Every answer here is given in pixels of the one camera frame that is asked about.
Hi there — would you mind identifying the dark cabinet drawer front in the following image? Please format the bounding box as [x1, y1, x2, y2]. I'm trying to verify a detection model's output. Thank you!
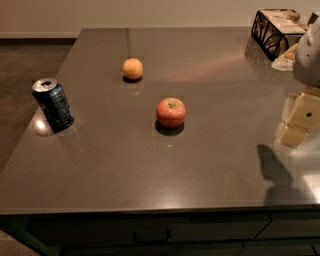
[28, 214, 269, 247]

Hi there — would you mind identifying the stack of paper napkins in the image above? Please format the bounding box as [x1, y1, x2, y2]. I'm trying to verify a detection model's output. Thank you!
[261, 9, 309, 34]

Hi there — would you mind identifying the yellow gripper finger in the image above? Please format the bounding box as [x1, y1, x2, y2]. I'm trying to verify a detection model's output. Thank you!
[278, 92, 320, 148]

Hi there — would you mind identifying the red apple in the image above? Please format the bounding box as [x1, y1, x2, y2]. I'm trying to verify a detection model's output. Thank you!
[156, 98, 186, 129]

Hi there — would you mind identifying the orange fruit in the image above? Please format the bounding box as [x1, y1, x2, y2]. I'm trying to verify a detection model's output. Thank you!
[122, 58, 143, 80]

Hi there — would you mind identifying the black drawer handle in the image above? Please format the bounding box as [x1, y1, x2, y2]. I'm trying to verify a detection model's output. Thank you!
[133, 230, 170, 244]

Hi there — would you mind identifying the blue soda can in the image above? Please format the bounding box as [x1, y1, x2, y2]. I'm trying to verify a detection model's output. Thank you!
[32, 78, 74, 132]

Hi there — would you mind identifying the black wire napkin holder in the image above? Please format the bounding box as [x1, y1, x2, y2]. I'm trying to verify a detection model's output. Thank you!
[251, 9, 303, 61]

